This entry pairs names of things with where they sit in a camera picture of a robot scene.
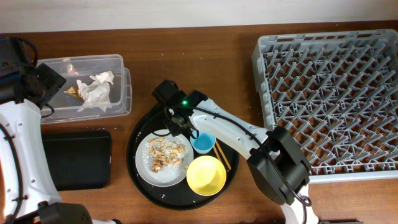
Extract gold snack wrapper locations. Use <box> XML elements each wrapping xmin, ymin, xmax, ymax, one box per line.
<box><xmin>64</xmin><ymin>86</ymin><xmax>83</xmax><ymax>100</ymax></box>

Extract blue cup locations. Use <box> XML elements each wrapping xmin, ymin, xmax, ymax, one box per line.
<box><xmin>190</xmin><ymin>131</ymin><xmax>216</xmax><ymax>154</ymax></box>

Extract white napkin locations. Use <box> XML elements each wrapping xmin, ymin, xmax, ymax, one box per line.
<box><xmin>76</xmin><ymin>71</ymin><xmax>114</xmax><ymax>112</ymax></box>

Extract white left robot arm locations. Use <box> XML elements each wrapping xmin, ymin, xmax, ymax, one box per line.
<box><xmin>1</xmin><ymin>37</ymin><xmax>97</xmax><ymax>223</ymax></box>

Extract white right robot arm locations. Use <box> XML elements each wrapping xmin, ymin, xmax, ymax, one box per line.
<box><xmin>157</xmin><ymin>90</ymin><xmax>319</xmax><ymax>223</ymax></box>

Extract clear plastic waste bin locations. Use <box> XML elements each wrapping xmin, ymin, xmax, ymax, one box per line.
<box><xmin>39</xmin><ymin>54</ymin><xmax>132</xmax><ymax>124</ymax></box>

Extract grey dishwasher rack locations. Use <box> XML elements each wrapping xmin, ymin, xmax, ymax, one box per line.
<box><xmin>251</xmin><ymin>29</ymin><xmax>397</xmax><ymax>184</ymax></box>

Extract peanut shells and rice scraps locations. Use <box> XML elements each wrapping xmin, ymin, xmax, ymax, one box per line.
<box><xmin>147</xmin><ymin>137</ymin><xmax>186</xmax><ymax>173</ymax></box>

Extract grey plate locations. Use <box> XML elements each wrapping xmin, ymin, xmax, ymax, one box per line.
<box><xmin>134</xmin><ymin>129</ymin><xmax>194</xmax><ymax>187</ymax></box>

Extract wooden chopstick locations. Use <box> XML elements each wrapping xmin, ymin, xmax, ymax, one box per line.
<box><xmin>213</xmin><ymin>145</ymin><xmax>222</xmax><ymax>162</ymax></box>
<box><xmin>215</xmin><ymin>139</ymin><xmax>232</xmax><ymax>170</ymax></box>

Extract round black serving tray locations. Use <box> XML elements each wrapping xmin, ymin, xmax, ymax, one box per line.
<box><xmin>126</xmin><ymin>105</ymin><xmax>239</xmax><ymax>210</ymax></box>

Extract yellow bowl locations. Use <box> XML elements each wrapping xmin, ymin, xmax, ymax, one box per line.
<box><xmin>186</xmin><ymin>156</ymin><xmax>227</xmax><ymax>196</ymax></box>

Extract black rectangular tray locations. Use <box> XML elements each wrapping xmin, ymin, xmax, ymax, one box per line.
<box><xmin>42</xmin><ymin>131</ymin><xmax>112</xmax><ymax>191</ymax></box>

